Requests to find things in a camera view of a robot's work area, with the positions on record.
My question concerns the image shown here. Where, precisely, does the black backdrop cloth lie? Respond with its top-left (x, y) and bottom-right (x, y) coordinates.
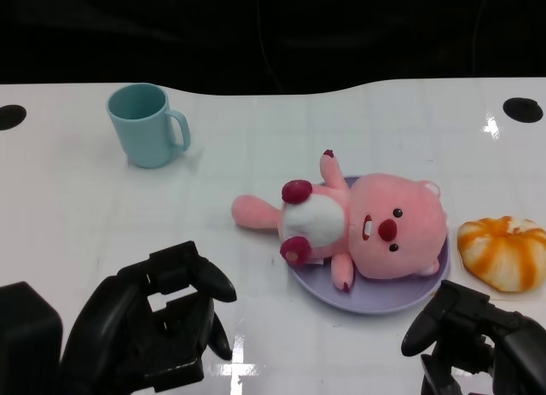
top-left (0, 0), bottom-right (546, 96)

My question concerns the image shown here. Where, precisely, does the orange striped bun toy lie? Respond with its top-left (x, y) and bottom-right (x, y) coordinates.
top-left (456, 216), bottom-right (546, 293)

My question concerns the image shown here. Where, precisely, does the light blue plastic mug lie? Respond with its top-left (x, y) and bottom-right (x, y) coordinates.
top-left (106, 83), bottom-right (192, 170)

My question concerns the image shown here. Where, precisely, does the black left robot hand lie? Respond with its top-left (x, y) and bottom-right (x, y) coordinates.
top-left (59, 240), bottom-right (238, 395)

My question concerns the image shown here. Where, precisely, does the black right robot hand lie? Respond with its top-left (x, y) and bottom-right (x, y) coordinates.
top-left (400, 279), bottom-right (546, 395)

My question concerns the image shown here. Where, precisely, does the purple plastic plate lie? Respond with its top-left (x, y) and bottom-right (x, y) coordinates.
top-left (286, 175), bottom-right (452, 317)

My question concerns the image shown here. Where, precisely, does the pink plush beaver doll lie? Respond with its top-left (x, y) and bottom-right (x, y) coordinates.
top-left (231, 148), bottom-right (451, 293)

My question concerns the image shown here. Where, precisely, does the black table grommet hole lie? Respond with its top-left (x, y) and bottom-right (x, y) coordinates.
top-left (502, 97), bottom-right (545, 124)
top-left (0, 104), bottom-right (28, 132)

